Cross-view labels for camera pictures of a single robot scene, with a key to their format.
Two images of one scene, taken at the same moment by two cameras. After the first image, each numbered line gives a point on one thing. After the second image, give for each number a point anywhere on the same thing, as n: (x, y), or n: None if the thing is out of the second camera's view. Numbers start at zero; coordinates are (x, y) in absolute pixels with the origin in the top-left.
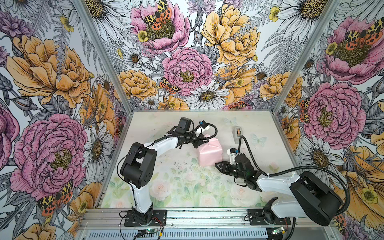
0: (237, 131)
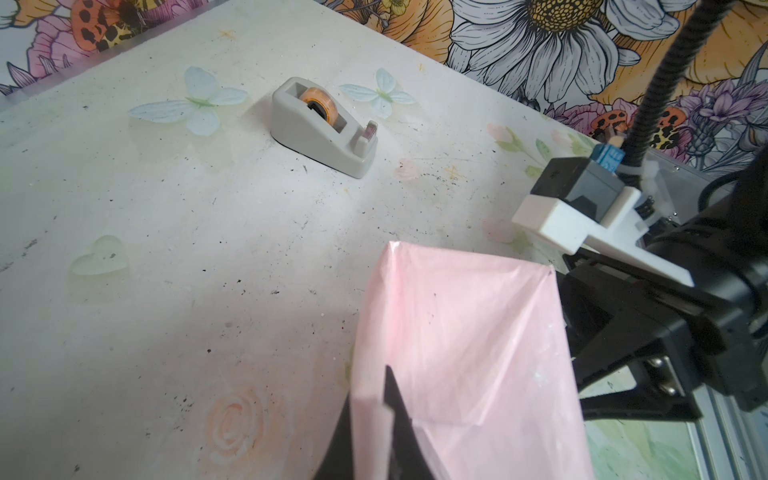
0: (309, 122)
